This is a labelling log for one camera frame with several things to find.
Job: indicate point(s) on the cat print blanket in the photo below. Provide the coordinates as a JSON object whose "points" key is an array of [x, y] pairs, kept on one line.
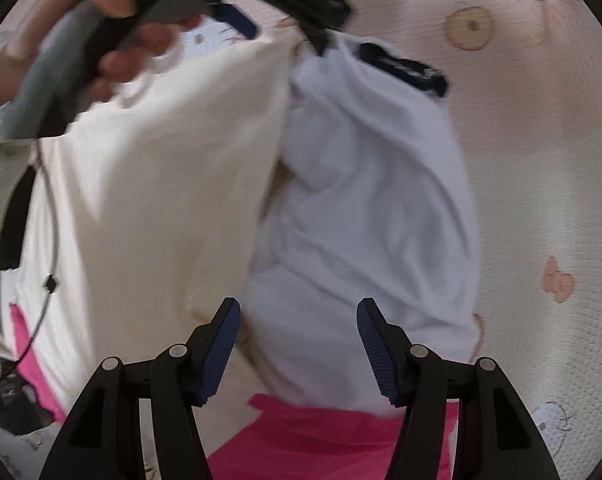
{"points": [[531, 185]]}

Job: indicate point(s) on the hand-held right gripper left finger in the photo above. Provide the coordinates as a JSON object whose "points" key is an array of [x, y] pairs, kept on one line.
{"points": [[221, 355]]}

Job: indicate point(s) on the person's left hand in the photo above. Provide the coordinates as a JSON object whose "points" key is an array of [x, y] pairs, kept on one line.
{"points": [[146, 40]]}

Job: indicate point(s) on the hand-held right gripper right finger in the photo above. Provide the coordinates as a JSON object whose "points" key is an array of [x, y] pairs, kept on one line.
{"points": [[376, 355]]}

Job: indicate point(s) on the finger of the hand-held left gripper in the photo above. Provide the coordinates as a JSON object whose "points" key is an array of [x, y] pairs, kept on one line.
{"points": [[406, 67], [236, 20]]}

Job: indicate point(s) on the white garment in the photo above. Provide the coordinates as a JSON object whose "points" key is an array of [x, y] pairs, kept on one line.
{"points": [[371, 210]]}

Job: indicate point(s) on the cream and pink shirt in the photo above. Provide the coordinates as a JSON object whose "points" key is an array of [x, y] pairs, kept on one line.
{"points": [[156, 185]]}

